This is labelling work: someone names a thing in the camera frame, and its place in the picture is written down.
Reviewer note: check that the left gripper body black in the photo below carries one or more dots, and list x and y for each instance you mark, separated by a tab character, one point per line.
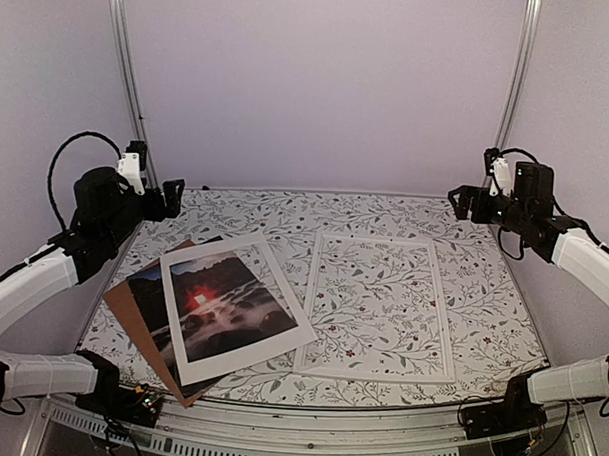
156	212

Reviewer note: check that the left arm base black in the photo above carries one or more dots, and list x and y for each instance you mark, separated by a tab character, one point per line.
137	406

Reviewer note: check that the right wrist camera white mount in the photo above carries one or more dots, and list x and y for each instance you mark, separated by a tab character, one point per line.
497	168

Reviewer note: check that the left aluminium corner post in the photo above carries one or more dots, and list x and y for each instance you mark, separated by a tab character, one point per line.
124	55

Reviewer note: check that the aluminium corner post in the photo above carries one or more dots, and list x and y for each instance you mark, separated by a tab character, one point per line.
124	55
523	56

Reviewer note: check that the landscape photo print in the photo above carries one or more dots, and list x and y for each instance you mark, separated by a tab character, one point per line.
147	290

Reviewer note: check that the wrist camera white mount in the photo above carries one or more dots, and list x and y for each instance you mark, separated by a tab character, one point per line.
132	164
497	168

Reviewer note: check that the brown cardboard backing board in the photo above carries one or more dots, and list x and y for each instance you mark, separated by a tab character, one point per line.
123	306

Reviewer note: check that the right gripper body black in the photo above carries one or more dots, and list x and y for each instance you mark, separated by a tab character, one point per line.
482	214

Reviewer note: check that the white picture frame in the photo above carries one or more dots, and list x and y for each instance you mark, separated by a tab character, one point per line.
378	310

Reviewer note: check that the front aluminium slotted rail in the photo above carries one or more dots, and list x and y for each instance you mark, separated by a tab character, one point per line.
220	427

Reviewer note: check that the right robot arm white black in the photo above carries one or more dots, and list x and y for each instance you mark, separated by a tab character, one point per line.
521	201

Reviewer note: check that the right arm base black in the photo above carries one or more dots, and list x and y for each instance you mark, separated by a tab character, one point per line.
511	431

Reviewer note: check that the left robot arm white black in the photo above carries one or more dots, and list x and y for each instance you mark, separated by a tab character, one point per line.
109	207

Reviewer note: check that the right aluminium corner post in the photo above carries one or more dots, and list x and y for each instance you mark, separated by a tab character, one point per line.
523	56

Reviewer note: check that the white mat with clear sheet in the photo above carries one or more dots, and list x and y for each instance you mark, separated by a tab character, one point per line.
229	306

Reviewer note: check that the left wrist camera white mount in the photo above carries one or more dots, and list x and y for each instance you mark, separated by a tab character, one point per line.
132	164

